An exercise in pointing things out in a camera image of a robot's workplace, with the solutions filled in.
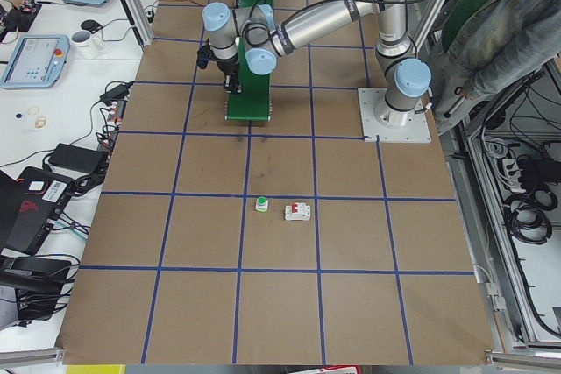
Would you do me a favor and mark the black computer mouse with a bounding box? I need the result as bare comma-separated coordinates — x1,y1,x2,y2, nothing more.
81,19,103,34

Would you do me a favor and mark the green conveyor belt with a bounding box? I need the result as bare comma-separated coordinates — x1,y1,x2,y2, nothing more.
225,0,277,122

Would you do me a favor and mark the black laptop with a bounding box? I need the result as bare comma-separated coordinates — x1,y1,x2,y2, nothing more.
1,166,74,255

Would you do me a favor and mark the white red circuit breaker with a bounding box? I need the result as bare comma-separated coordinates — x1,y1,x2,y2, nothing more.
284,202,311,222

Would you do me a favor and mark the black power adapter brick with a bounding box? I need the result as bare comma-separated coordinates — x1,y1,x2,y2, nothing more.
48,143,108,174

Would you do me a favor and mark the near teach pendant tablet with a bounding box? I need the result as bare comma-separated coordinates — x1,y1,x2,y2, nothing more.
1,35,70,89

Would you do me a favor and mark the white mug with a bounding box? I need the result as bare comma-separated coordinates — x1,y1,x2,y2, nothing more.
71,30,105,59

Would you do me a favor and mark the person in denim jacket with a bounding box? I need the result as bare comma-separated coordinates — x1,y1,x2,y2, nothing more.
428,0,560,134

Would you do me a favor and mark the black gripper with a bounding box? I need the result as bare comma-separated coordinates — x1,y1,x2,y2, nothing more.
217,57,243,94

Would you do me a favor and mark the green push button switch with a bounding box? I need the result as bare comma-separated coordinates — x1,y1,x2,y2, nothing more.
255,196,269,212

